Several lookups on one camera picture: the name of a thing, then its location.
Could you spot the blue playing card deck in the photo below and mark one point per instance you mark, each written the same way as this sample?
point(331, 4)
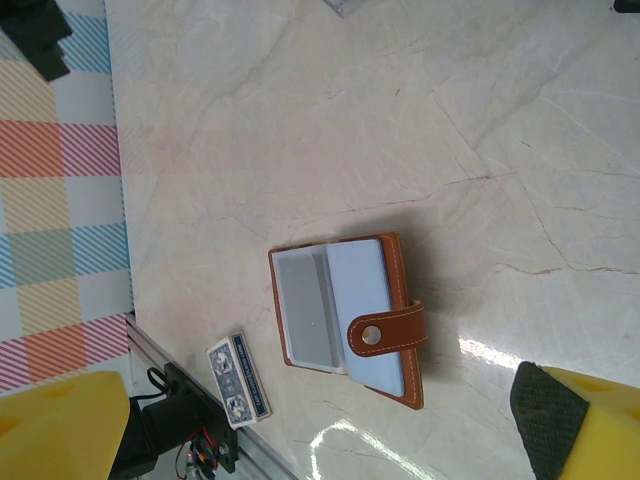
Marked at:
point(240, 380)

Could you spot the grey credit card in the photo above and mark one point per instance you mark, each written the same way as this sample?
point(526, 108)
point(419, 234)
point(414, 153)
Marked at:
point(305, 310)

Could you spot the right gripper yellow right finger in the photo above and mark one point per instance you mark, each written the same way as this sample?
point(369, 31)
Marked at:
point(590, 425)

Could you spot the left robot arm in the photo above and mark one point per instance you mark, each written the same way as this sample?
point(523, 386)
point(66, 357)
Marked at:
point(35, 35)

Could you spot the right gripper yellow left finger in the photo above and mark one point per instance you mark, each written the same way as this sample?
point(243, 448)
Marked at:
point(55, 430)

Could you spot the brown leather card holder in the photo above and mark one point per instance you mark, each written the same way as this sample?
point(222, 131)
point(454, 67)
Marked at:
point(407, 350)

